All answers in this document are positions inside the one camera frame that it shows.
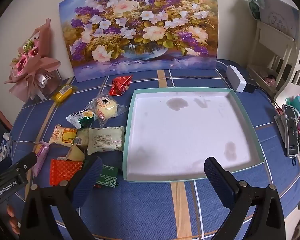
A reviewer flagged blue plaid tablecloth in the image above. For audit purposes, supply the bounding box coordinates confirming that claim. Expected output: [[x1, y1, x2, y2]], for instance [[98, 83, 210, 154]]
[[9, 59, 300, 240]]

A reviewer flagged white power box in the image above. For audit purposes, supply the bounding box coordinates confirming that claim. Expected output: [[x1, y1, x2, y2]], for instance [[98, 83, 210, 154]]
[[225, 65, 247, 93]]

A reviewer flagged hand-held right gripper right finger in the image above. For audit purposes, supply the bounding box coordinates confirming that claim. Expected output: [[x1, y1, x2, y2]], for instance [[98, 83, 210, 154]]
[[204, 156, 285, 240]]

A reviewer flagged pale yellow snack packet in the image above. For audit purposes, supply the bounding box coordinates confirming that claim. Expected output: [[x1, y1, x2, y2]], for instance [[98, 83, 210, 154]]
[[76, 129, 90, 147]]

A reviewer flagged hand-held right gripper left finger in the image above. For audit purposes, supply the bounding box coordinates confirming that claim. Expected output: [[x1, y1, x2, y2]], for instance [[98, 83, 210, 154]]
[[19, 156, 104, 240]]

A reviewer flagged pink snack packet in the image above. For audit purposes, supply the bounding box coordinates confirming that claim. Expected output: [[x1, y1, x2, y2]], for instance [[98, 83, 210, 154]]
[[31, 141, 50, 177]]

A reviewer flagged orange red patterned packet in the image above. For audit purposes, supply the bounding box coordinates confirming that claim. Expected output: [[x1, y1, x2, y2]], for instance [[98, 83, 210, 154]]
[[49, 159, 83, 186]]

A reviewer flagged white tray with teal rim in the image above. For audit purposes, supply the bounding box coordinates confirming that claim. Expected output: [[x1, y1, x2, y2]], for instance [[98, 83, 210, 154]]
[[122, 87, 264, 183]]

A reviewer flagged person's left hand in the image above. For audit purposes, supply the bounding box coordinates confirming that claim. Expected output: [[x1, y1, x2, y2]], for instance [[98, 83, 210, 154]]
[[6, 203, 20, 234]]

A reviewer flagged dark green snack packet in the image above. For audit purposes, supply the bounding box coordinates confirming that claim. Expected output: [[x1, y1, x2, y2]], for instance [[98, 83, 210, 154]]
[[95, 164, 120, 188]]

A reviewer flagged black power adapter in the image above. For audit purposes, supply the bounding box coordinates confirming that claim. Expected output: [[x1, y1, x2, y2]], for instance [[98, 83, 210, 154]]
[[245, 79, 258, 93]]

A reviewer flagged white bread packet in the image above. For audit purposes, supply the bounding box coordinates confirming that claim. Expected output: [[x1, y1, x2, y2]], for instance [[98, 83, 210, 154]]
[[87, 126, 125, 155]]

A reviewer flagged green and white snack packet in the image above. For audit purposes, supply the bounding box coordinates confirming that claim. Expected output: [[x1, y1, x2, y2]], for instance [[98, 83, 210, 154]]
[[66, 109, 95, 128]]

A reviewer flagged red snack packet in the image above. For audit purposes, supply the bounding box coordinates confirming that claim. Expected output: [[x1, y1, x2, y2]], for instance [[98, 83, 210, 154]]
[[109, 75, 133, 97]]

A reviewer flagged black smartphone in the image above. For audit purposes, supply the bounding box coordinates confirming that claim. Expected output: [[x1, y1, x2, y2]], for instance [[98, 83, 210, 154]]
[[283, 104, 300, 158]]

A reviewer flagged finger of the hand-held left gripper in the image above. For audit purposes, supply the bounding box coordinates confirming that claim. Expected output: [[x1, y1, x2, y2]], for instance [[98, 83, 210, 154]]
[[14, 152, 38, 178]]

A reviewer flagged clear packet with round bun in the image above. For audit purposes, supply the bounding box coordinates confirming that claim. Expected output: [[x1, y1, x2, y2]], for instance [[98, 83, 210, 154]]
[[86, 94, 127, 128]]

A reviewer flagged yellow jelly cup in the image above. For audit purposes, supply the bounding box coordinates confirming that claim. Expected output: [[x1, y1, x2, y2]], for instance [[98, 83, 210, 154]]
[[65, 145, 87, 162]]

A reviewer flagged flower painting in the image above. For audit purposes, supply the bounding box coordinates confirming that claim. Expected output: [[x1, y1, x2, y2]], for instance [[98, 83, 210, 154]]
[[59, 0, 219, 82]]

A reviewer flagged black cable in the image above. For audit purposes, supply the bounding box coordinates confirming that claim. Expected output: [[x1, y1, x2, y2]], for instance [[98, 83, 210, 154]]
[[255, 86, 282, 109]]

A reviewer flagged teal toy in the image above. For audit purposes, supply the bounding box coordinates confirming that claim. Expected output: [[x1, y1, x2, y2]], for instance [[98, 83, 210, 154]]
[[286, 95, 300, 113]]

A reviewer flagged white phone stand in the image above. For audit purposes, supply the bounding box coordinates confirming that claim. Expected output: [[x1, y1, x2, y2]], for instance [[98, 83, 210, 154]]
[[274, 115, 290, 143]]

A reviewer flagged yellow orange cake packet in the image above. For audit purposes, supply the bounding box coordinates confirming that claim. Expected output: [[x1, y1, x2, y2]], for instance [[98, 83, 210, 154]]
[[49, 124, 78, 147]]

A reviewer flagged white printed card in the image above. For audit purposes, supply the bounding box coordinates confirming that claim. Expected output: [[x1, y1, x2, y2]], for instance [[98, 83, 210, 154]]
[[261, 0, 300, 38]]

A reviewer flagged pink flower bouquet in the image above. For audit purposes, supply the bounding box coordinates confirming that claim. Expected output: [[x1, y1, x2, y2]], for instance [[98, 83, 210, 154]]
[[4, 19, 62, 103]]

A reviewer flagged white shelf rack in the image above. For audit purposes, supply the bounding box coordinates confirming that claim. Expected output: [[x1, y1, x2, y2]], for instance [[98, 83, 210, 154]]
[[246, 12, 300, 103]]

